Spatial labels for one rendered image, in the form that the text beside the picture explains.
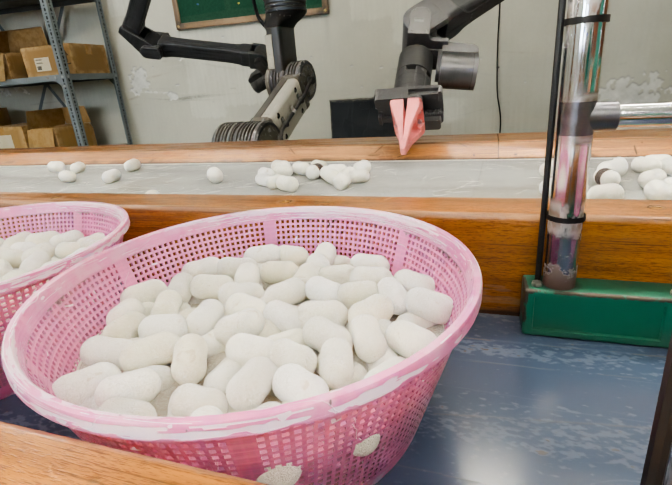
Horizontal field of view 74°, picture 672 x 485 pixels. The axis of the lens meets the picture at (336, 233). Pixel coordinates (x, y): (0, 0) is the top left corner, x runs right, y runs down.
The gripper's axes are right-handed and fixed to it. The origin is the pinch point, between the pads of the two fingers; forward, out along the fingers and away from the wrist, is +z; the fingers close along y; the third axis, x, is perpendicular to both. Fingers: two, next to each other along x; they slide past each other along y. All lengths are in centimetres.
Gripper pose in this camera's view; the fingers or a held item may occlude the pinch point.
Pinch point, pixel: (403, 147)
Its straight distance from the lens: 66.2
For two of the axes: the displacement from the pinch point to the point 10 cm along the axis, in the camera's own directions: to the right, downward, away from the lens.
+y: 9.5, 0.3, -3.0
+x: 2.4, 5.2, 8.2
